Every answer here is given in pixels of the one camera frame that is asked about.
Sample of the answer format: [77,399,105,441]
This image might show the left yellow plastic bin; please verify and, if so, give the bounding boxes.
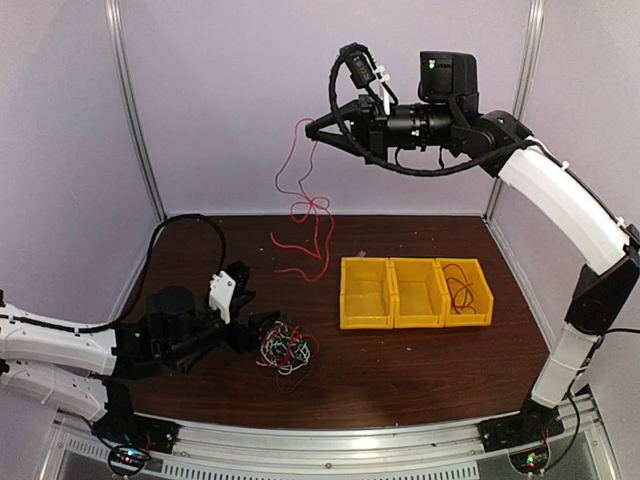
[339,257,396,330]

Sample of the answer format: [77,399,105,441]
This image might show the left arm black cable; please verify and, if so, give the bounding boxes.
[107,213,229,331]

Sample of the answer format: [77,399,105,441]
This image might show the cable pile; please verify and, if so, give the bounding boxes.
[254,322,321,396]

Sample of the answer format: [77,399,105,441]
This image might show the left aluminium frame post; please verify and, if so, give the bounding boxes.
[104,0,167,222]

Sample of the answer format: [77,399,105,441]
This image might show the yellow plastic bin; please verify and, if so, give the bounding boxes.
[436,257,494,328]
[339,257,396,330]
[391,257,450,329]

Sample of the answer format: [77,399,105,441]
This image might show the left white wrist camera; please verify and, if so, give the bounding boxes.
[204,261,250,325]

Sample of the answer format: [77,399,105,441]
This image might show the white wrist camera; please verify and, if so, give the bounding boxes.
[204,261,250,325]
[340,42,399,116]

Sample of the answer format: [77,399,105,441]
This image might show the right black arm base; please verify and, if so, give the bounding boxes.
[478,406,565,453]

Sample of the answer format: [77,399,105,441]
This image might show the left circuit board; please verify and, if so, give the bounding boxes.
[107,445,152,477]

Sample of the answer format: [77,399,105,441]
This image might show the right aluminium frame post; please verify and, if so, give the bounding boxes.
[482,0,546,226]

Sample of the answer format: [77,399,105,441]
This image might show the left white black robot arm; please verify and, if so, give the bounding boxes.
[1,287,280,444]

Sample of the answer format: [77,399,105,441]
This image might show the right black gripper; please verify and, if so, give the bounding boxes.
[306,92,459,163]

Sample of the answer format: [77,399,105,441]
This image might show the middle yellow plastic bin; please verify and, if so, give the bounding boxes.
[391,257,450,329]

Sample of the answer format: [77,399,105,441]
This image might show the red cable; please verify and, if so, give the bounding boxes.
[269,117,335,282]
[442,263,479,315]

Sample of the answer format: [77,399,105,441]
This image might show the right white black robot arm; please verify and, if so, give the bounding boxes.
[306,43,639,442]

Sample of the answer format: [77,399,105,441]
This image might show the circuit board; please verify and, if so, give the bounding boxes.
[509,447,550,475]
[107,445,152,477]

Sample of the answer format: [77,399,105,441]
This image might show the aluminium front rail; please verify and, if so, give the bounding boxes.
[35,392,622,479]

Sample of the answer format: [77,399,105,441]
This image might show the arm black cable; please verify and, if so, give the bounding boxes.
[107,213,229,331]
[327,47,640,251]

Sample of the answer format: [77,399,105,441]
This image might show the aluminium frame post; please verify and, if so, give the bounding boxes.
[104,0,167,222]
[482,0,546,226]

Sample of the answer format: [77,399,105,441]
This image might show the right yellow plastic bin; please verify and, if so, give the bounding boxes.
[436,257,494,328]

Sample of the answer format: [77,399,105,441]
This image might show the right circuit board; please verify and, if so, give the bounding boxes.
[509,447,550,475]

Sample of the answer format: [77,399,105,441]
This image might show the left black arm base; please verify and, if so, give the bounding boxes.
[92,415,180,454]

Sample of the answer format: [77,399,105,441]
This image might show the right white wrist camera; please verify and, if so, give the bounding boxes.
[340,42,399,116]

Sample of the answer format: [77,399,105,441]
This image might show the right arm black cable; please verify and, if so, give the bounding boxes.
[327,47,640,251]

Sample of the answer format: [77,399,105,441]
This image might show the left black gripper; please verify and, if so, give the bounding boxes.
[166,308,280,367]

